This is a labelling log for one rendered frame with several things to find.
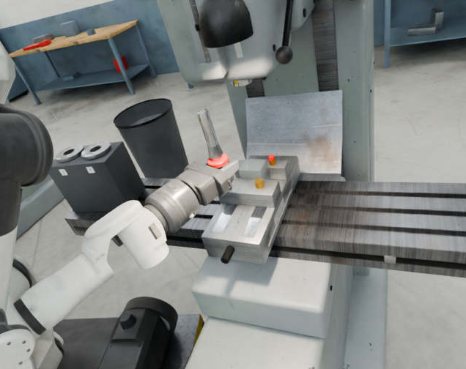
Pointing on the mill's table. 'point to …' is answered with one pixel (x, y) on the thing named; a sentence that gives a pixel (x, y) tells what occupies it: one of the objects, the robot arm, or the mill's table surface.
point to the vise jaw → (237, 193)
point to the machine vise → (253, 217)
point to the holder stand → (96, 176)
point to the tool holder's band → (218, 162)
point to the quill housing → (249, 59)
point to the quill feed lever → (283, 56)
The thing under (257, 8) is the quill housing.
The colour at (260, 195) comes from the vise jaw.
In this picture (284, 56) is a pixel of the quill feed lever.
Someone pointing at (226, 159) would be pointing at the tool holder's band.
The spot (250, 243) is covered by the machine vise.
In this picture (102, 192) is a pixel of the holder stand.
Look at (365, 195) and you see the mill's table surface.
